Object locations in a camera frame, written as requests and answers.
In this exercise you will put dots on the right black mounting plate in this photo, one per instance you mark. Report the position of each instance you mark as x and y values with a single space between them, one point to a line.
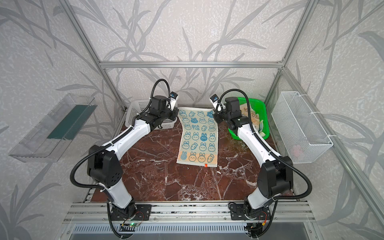
240 211

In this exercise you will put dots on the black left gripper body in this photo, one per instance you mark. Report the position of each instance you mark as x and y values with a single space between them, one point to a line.
168 113

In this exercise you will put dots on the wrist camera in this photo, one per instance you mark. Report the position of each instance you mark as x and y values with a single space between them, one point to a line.
173 100
217 104

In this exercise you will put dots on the white wire mesh basket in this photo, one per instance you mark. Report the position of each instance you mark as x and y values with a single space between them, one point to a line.
299 125

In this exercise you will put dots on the left circuit board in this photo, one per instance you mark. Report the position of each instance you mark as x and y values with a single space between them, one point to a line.
129 227

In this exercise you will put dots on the clear plastic wall tray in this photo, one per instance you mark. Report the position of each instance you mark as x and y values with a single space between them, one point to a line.
47 142

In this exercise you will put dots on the blue bunny pattern towel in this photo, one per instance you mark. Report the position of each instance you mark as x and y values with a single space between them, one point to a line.
199 142

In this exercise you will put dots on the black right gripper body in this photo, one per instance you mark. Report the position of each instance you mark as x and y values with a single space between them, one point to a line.
220 114

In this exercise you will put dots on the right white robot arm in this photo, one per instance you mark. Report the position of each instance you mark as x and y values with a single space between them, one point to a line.
274 178

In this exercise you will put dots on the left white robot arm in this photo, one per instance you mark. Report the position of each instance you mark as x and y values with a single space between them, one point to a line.
104 167

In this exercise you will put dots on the circuit board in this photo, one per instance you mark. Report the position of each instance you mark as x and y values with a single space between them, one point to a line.
255 230
129 227

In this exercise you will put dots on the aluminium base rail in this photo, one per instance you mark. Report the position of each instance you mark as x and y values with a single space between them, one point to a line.
181 217

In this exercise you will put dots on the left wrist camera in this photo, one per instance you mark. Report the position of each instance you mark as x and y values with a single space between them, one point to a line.
173 100

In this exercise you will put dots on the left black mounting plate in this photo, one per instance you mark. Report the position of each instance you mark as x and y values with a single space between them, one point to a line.
139 212

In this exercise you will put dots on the pink object in wire basket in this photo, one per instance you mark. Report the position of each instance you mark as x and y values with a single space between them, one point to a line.
297 151

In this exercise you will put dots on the black mounting plate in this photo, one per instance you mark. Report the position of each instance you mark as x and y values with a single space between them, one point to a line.
240 211
139 212

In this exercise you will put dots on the green plastic basket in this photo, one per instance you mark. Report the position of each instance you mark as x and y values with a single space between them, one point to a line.
260 108

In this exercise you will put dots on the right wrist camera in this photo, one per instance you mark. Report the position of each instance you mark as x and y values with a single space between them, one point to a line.
217 104

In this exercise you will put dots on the beige crumpled towel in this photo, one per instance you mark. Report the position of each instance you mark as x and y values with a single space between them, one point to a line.
258 124

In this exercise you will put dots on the right circuit board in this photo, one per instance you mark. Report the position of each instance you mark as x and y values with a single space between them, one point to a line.
255 230

